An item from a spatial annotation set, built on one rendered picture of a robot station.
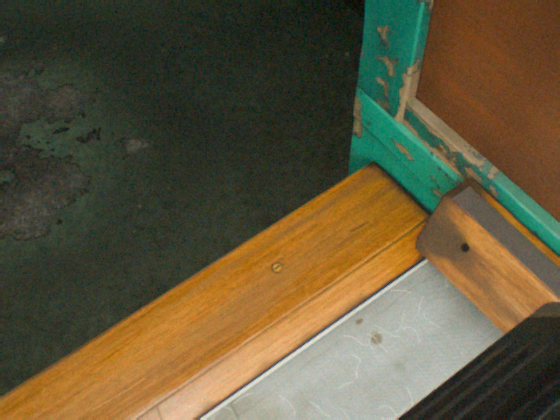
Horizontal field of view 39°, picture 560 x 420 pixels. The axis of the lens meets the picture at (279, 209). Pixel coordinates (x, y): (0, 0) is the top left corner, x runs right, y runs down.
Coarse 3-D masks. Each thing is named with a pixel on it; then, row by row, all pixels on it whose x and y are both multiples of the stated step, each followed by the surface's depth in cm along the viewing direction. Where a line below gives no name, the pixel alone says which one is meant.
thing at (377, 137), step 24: (360, 96) 82; (360, 120) 85; (384, 120) 80; (360, 144) 87; (384, 144) 83; (408, 144) 79; (360, 168) 91; (384, 168) 86; (408, 168) 81; (432, 168) 77; (408, 192) 84; (432, 192) 80
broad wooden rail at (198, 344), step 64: (384, 192) 83; (256, 256) 79; (320, 256) 79; (384, 256) 79; (128, 320) 75; (192, 320) 75; (256, 320) 75; (320, 320) 77; (64, 384) 72; (128, 384) 72; (192, 384) 72
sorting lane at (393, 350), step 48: (384, 288) 79; (432, 288) 80; (336, 336) 77; (384, 336) 77; (432, 336) 77; (480, 336) 77; (288, 384) 74; (336, 384) 74; (384, 384) 74; (432, 384) 74
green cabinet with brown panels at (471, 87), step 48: (384, 0) 70; (432, 0) 66; (480, 0) 62; (528, 0) 57; (384, 48) 73; (432, 48) 70; (480, 48) 65; (528, 48) 60; (384, 96) 78; (432, 96) 74; (480, 96) 68; (528, 96) 63; (432, 144) 75; (480, 144) 71; (528, 144) 66; (528, 192) 69
